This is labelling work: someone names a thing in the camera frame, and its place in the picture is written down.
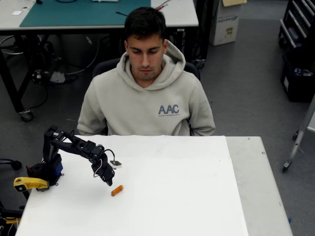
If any orange food piece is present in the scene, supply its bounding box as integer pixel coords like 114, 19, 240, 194
111, 184, 124, 197

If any white paper sheet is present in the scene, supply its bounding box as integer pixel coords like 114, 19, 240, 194
15, 134, 249, 236

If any man in beige hoodie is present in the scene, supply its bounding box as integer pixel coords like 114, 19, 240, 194
77, 6, 217, 137

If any crumpled white paper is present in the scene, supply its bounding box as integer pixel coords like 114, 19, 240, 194
50, 71, 66, 84

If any black office chair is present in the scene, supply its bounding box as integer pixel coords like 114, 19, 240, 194
92, 58, 201, 136

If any black and yellow clamp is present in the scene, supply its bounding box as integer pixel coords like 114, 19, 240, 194
0, 205, 24, 225

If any green cutting mat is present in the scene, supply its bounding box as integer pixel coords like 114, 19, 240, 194
19, 0, 152, 28

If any white cardboard box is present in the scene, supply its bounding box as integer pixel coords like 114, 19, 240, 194
209, 0, 248, 47

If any grey metal stand leg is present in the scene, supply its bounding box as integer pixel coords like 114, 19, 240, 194
282, 94, 315, 173

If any black bin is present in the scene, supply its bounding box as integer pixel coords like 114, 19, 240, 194
280, 48, 315, 103

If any black tool drawer cart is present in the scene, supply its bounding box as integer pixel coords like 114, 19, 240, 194
278, 0, 315, 50

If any black metal rack frame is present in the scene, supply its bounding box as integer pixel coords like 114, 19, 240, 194
194, 0, 220, 69

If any grey workbench with black frame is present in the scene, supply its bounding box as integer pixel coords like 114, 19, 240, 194
0, 0, 199, 122

